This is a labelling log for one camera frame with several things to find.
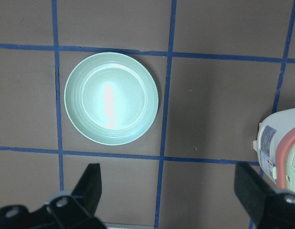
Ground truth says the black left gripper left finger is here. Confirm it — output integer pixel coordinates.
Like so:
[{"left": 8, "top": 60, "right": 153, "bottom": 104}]
[{"left": 46, "top": 163, "right": 101, "bottom": 229}]

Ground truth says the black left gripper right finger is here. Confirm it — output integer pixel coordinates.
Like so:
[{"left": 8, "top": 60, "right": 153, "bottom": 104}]
[{"left": 234, "top": 163, "right": 295, "bottom": 229}]

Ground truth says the white rice cooker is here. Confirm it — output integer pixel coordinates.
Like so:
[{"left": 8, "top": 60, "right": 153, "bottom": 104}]
[{"left": 253, "top": 108, "right": 295, "bottom": 192}]

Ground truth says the light green plate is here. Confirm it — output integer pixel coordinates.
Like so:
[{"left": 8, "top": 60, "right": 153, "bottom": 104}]
[{"left": 64, "top": 52, "right": 159, "bottom": 146}]

